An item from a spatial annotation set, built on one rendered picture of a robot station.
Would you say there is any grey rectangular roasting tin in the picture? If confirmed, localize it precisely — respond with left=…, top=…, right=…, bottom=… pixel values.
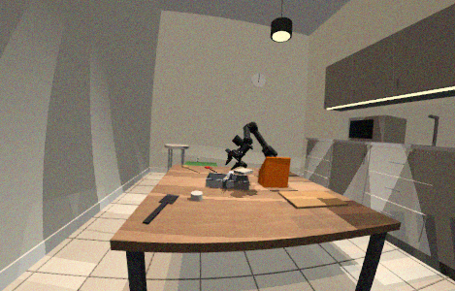
left=205, top=173, right=250, bottom=190

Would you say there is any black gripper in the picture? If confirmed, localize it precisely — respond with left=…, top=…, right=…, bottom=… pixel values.
left=225, top=148, right=247, bottom=171

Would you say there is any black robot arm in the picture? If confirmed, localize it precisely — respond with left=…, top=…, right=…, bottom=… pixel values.
left=230, top=122, right=277, bottom=159

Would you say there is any black spatula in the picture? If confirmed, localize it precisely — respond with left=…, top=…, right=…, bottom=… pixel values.
left=143, top=194, right=179, bottom=224

